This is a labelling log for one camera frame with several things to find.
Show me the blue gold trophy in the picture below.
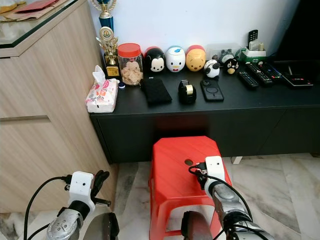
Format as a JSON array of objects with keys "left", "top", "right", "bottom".
[{"left": 90, "top": 0, "right": 118, "bottom": 30}]

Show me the white duck plush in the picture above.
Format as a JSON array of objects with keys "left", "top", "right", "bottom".
[{"left": 165, "top": 45, "right": 187, "bottom": 73}]

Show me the red envelope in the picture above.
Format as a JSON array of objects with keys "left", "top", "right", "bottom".
[{"left": 25, "top": 0, "right": 65, "bottom": 13}]

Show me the black fabric pouch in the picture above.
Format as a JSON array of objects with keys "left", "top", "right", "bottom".
[{"left": 140, "top": 77, "right": 173, "bottom": 106}]

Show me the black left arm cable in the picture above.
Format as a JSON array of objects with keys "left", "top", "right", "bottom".
[{"left": 24, "top": 174, "right": 72, "bottom": 240}]

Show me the black smartphone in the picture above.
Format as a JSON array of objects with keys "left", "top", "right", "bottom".
[{"left": 199, "top": 79, "right": 225, "bottom": 102}]

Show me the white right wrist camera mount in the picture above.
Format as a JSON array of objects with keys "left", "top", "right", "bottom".
[{"left": 204, "top": 156, "right": 226, "bottom": 196}]

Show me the pink white tissue pack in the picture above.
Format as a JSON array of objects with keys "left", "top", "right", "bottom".
[{"left": 85, "top": 65, "right": 119, "bottom": 114}]

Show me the flat black set-top box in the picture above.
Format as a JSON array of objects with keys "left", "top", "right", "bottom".
[{"left": 281, "top": 73, "right": 315, "bottom": 88}]

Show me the small panda figure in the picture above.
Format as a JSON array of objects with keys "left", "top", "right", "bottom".
[{"left": 203, "top": 59, "right": 221, "bottom": 79}]

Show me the yellow bear plush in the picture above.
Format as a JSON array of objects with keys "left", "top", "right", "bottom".
[{"left": 185, "top": 44, "right": 208, "bottom": 72}]

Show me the red lidded snack jar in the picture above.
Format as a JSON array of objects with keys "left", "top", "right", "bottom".
[{"left": 117, "top": 42, "right": 143, "bottom": 86}]

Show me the red plastic stool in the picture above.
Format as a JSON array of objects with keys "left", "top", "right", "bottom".
[{"left": 148, "top": 135, "right": 233, "bottom": 240}]

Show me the dark robot right leg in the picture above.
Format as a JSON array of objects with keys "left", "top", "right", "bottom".
[{"left": 181, "top": 211, "right": 217, "bottom": 240}]

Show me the dark robot left leg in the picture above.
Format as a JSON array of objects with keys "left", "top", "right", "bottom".
[{"left": 83, "top": 212, "right": 121, "bottom": 240}]

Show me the black remote control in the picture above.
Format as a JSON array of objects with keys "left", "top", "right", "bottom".
[
  {"left": 245, "top": 62, "right": 273, "bottom": 85},
  {"left": 260, "top": 62, "right": 284, "bottom": 81},
  {"left": 236, "top": 70, "right": 261, "bottom": 90}
]

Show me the dark robot leg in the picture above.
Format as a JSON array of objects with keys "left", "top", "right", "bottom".
[
  {"left": 181, "top": 211, "right": 217, "bottom": 240},
  {"left": 83, "top": 212, "right": 121, "bottom": 240}
]

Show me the small gold trophy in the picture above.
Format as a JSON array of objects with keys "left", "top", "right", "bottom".
[{"left": 98, "top": 26, "right": 121, "bottom": 79}]

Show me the black keypad handset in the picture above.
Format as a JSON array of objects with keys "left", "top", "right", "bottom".
[{"left": 247, "top": 29, "right": 259, "bottom": 43}]

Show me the long black tv console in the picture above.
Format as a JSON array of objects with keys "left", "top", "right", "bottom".
[{"left": 89, "top": 61, "right": 320, "bottom": 164}]

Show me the black television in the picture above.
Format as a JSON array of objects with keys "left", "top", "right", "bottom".
[{"left": 275, "top": 0, "right": 320, "bottom": 62}]

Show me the green white holder box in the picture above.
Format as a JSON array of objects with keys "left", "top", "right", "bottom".
[{"left": 238, "top": 41, "right": 267, "bottom": 63}]

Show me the black tape dispenser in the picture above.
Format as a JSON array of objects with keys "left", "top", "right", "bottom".
[{"left": 178, "top": 79, "right": 198, "bottom": 105}]

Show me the small grey creature figure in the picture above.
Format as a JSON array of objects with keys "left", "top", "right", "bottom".
[{"left": 219, "top": 48, "right": 234, "bottom": 63}]

